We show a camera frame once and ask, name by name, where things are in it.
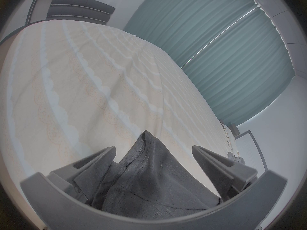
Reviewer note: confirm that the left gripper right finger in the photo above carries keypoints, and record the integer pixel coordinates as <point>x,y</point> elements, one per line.
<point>213,169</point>

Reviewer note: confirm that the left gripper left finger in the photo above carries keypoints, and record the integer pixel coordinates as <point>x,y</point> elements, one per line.
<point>93,162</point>

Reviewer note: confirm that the black T-shirt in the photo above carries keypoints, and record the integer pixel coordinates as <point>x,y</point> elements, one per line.
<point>156,181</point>

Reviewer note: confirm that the pile of clothes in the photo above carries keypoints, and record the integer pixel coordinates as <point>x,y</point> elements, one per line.
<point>236,158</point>

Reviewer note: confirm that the bed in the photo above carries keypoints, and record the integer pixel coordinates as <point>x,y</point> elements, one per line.
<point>84,80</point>

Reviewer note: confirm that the white printed pillow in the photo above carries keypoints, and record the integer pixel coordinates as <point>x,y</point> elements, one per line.
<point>231,140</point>

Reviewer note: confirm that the grey bedside table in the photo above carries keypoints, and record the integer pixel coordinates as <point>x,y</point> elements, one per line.
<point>233,128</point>

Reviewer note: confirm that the blue-green curtain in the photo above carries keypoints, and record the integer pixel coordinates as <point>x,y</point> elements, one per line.
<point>244,68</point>
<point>182,20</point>

